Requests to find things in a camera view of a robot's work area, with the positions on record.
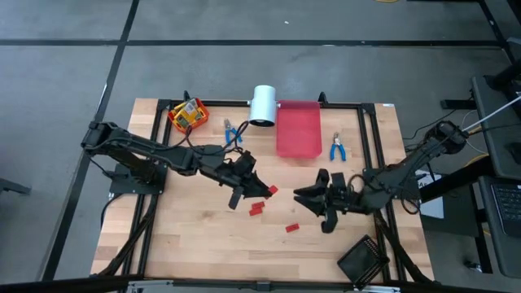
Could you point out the silver aluminium rail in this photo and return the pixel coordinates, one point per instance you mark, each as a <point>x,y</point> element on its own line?
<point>378,289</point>
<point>148,284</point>

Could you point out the black mesh basket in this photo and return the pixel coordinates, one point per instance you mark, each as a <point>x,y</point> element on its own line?
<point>362,262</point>

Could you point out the yellow crayon box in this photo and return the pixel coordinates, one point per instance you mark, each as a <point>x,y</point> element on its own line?
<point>189,116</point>
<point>178,108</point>

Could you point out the black desk leg beam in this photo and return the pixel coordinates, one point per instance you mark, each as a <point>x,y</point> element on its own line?
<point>456,181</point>

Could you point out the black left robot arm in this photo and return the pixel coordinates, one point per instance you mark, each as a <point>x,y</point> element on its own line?
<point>142,147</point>

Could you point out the red plastic basket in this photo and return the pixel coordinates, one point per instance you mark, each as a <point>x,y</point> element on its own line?
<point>194,128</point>

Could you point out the black desk foot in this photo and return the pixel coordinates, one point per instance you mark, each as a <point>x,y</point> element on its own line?
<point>456,104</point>

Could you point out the black laptop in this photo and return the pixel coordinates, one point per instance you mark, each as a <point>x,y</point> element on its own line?
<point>506,207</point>

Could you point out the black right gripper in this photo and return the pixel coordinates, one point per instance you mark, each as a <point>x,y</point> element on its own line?
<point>338,199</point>

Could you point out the black aluminium table frame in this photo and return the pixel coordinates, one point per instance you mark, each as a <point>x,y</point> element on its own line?
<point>163,105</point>

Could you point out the white rod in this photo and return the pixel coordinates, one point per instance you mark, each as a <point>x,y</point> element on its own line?
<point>492,115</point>

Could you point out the black chair foot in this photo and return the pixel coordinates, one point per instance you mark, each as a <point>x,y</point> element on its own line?
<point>12,187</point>

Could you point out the white cylindrical lamp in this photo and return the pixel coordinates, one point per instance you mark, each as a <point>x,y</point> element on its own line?
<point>262,101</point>

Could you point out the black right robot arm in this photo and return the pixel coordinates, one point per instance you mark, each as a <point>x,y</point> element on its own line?
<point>419,156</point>

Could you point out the pink plastic tray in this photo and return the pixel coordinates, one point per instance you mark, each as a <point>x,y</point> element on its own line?
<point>299,134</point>

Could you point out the red eraser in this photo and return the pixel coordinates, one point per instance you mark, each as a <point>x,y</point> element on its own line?
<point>273,189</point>
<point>258,204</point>
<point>255,211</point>
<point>292,228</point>

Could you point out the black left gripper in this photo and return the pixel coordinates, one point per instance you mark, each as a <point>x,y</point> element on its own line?
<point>242,171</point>

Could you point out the black desk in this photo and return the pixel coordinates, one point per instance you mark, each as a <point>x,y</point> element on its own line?
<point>496,134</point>

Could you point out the white paper sheet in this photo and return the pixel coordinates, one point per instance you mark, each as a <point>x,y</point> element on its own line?
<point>433,205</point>

